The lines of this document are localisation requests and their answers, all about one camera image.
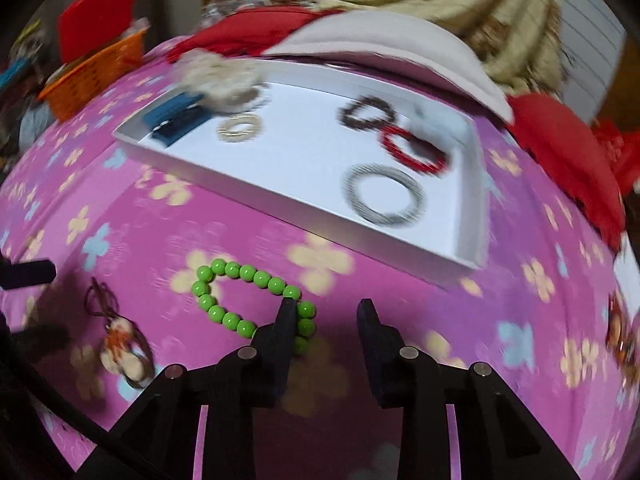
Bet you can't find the white shallow cardboard box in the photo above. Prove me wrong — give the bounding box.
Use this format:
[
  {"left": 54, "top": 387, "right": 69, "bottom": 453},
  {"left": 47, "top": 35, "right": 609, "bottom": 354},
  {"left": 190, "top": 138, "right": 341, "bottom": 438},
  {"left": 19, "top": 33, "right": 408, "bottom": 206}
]
[{"left": 114, "top": 57, "right": 491, "bottom": 281}]

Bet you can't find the white bead bracelet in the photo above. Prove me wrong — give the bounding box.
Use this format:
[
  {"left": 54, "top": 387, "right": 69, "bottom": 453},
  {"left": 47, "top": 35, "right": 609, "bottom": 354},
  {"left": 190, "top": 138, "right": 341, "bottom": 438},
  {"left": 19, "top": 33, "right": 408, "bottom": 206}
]
[{"left": 220, "top": 85, "right": 268, "bottom": 111}]

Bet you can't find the red bead bracelet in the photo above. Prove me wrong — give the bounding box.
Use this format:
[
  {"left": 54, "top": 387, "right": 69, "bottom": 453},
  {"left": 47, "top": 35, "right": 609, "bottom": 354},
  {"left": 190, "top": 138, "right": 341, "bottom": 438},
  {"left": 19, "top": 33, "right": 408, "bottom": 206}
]
[{"left": 379, "top": 125, "right": 448, "bottom": 175}]

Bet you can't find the black cable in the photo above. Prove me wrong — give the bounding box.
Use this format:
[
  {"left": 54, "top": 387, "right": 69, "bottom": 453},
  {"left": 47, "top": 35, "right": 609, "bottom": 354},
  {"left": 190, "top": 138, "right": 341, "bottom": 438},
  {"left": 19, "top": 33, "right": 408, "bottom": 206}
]
[{"left": 0, "top": 345, "right": 126, "bottom": 466}]

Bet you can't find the pale fluffy scrunchie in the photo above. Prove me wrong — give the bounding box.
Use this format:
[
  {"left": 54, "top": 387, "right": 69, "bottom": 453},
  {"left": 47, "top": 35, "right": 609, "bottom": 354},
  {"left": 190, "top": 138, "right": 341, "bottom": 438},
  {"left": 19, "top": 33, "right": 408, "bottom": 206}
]
[{"left": 177, "top": 49, "right": 266, "bottom": 111}]

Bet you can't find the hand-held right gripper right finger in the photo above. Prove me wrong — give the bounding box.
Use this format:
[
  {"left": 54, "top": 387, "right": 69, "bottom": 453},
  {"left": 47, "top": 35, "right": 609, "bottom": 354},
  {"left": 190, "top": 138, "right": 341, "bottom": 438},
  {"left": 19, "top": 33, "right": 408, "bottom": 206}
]
[{"left": 356, "top": 298, "right": 583, "bottom": 480}]

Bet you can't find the orange plastic basket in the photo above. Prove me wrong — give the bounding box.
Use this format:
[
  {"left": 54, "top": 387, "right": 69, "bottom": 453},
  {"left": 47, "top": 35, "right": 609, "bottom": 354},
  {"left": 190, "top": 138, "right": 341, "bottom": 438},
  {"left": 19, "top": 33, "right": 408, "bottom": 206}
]
[{"left": 37, "top": 27, "right": 148, "bottom": 122}]

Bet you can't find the grey braided bracelet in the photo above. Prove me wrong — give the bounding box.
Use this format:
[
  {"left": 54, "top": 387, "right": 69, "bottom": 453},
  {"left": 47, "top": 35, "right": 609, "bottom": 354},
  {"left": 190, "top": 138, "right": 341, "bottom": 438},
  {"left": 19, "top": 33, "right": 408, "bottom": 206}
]
[{"left": 342, "top": 162, "right": 426, "bottom": 227}]

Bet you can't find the plush charm with brown cord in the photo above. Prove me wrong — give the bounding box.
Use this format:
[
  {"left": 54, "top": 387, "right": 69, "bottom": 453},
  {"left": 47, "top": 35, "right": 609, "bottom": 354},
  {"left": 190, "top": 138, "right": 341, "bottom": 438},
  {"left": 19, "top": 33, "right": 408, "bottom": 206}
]
[{"left": 84, "top": 277, "right": 157, "bottom": 391}]

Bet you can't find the clear plastic bag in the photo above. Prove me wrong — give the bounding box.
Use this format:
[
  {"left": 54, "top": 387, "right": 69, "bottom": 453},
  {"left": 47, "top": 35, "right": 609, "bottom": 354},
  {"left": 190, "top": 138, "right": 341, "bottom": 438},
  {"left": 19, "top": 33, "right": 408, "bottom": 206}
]
[{"left": 202, "top": 0, "right": 261, "bottom": 18}]

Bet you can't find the beige bead bracelet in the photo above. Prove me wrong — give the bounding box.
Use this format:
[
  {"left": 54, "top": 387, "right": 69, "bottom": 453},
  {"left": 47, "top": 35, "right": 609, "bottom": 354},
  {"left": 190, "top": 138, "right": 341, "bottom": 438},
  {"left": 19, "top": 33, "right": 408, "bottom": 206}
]
[{"left": 216, "top": 112, "right": 263, "bottom": 145}]

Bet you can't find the red paper bag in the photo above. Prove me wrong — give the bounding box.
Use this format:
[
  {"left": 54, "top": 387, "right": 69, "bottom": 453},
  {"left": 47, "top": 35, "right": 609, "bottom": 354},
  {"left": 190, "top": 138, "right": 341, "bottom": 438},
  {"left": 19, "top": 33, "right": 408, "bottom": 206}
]
[{"left": 57, "top": 0, "right": 137, "bottom": 63}]

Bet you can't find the blue hair claw clip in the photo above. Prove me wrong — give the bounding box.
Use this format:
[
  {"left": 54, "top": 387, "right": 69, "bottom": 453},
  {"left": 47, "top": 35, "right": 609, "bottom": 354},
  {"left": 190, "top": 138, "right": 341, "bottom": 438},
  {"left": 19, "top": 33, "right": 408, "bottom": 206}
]
[{"left": 140, "top": 91, "right": 213, "bottom": 147}]

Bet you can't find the beige pillow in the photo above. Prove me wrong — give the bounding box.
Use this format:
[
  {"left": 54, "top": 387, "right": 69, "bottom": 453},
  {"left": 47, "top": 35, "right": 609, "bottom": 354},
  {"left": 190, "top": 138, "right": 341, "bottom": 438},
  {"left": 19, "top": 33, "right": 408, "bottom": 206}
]
[{"left": 265, "top": 10, "right": 516, "bottom": 123}]

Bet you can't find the green bead bracelet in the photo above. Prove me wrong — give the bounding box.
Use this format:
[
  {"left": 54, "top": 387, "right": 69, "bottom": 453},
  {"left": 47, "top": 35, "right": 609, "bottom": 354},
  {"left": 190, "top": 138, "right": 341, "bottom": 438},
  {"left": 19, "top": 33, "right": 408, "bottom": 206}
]
[{"left": 191, "top": 259, "right": 318, "bottom": 356}]

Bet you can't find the pink floral bedsheet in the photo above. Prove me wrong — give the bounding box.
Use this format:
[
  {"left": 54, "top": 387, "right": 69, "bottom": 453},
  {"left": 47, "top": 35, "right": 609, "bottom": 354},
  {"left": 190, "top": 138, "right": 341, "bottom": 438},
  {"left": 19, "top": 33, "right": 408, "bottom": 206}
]
[{"left": 0, "top": 40, "right": 640, "bottom": 480}]

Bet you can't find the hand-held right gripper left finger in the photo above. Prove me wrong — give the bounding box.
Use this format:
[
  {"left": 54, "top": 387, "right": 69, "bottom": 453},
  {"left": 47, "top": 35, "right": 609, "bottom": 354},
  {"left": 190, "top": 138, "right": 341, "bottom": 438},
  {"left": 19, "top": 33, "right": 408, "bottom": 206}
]
[{"left": 75, "top": 297, "right": 301, "bottom": 480}]

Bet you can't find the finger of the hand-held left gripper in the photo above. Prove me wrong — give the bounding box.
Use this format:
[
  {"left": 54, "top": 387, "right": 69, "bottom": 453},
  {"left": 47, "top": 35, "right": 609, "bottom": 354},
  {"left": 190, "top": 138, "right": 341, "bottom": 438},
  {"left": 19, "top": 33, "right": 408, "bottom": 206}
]
[
  {"left": 10, "top": 327, "right": 70, "bottom": 356},
  {"left": 0, "top": 259, "right": 56, "bottom": 290}
]

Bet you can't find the red ruffled pillow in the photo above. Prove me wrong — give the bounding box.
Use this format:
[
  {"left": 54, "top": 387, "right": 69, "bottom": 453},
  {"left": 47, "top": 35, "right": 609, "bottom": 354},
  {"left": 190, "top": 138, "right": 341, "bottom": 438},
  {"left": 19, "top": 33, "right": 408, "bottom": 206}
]
[
  {"left": 167, "top": 7, "right": 346, "bottom": 63},
  {"left": 505, "top": 94, "right": 628, "bottom": 251}
]

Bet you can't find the brown bead bracelet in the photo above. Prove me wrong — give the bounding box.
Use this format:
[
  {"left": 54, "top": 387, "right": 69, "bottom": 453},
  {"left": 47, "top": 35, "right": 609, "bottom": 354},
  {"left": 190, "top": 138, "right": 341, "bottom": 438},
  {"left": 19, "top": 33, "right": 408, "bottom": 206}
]
[{"left": 339, "top": 95, "right": 398, "bottom": 133}]

